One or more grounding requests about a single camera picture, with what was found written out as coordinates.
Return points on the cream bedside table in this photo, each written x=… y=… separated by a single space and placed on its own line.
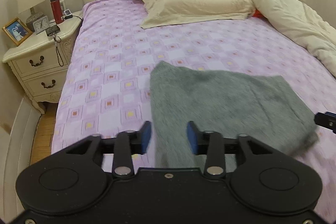
x=41 y=62

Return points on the gold framed photo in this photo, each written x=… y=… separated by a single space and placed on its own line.
x=17 y=31

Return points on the red thermos bottle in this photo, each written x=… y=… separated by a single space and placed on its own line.
x=57 y=11

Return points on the small white alarm clock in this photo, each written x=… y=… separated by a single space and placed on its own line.
x=41 y=24

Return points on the purple patterned bed sheet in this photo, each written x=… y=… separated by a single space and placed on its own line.
x=107 y=87

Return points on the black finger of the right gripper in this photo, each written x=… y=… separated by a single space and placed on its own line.
x=326 y=120

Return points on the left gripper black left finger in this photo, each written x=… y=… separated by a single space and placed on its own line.
x=127 y=144

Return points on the white rumpled duvet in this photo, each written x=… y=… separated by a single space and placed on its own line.
x=300 y=23

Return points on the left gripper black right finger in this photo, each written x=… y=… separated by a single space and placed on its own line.
x=210 y=144

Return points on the cream satin pillow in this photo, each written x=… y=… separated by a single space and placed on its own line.
x=173 y=12

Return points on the orange item under duvet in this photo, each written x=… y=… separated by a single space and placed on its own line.
x=258 y=14

